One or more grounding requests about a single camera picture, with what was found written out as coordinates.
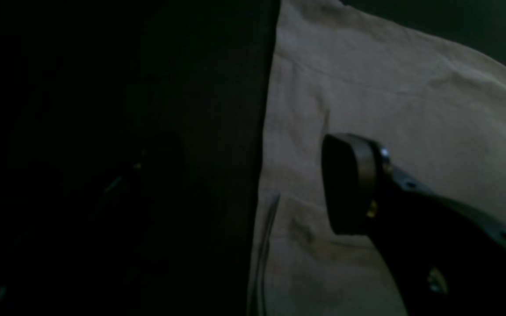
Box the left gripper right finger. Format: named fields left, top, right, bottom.
left=321, top=134, right=506, bottom=316

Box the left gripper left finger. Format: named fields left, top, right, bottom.
left=0, top=133, right=212, bottom=316

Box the grey T-shirt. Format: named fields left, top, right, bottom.
left=246, top=0, right=506, bottom=316

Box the black table cloth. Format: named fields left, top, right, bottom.
left=0, top=0, right=506, bottom=316

